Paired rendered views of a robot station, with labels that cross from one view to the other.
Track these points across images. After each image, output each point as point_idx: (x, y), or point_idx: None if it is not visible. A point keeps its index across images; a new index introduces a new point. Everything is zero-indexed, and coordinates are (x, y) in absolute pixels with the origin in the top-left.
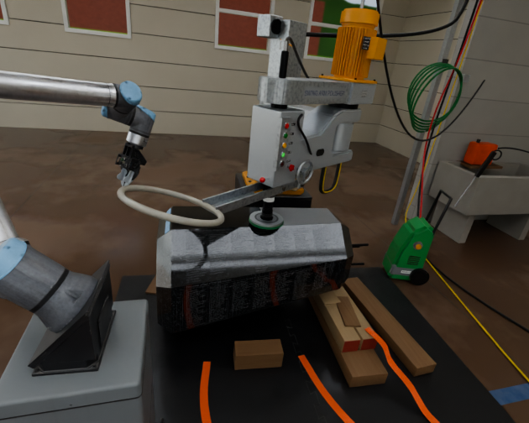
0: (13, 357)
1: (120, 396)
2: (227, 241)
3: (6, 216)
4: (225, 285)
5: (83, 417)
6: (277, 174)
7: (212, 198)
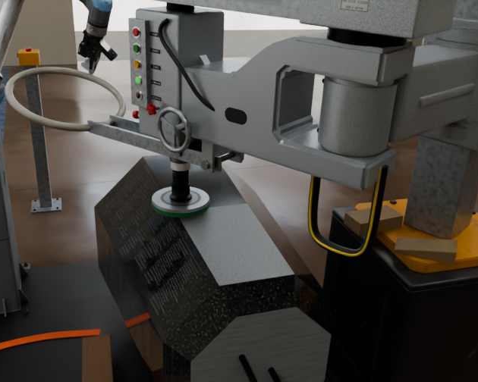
0: None
1: None
2: (144, 197)
3: None
4: (108, 242)
5: None
6: (142, 113)
7: (117, 118)
